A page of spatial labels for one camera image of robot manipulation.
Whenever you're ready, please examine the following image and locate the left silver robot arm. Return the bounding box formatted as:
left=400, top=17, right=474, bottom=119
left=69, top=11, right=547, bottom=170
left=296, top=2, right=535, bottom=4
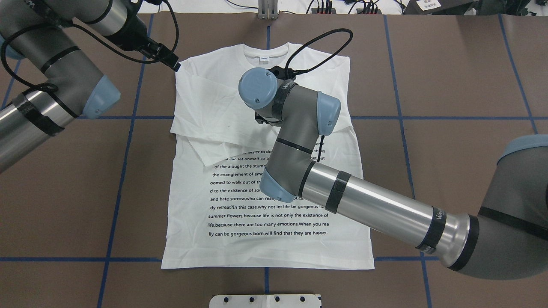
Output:
left=0, top=0, right=180, bottom=171

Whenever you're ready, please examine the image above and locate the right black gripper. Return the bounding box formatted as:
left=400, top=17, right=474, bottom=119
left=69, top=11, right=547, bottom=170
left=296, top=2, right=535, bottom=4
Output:
left=255, top=113, right=281, bottom=127

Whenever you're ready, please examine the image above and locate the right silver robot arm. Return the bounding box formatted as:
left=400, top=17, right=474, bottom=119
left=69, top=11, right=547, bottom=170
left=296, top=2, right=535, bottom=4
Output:
left=238, top=68, right=548, bottom=279

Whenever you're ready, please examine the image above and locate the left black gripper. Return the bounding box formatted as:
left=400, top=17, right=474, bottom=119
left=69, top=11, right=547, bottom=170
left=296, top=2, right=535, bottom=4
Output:
left=116, top=19, right=180, bottom=72

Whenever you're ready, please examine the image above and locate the aluminium frame post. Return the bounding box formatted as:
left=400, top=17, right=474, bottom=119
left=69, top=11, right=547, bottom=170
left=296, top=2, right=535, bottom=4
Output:
left=258, top=0, right=279, bottom=20

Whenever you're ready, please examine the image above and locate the white long-sleeve printed shirt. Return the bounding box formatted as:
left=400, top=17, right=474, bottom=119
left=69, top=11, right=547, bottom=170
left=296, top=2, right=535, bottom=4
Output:
left=162, top=43, right=375, bottom=270

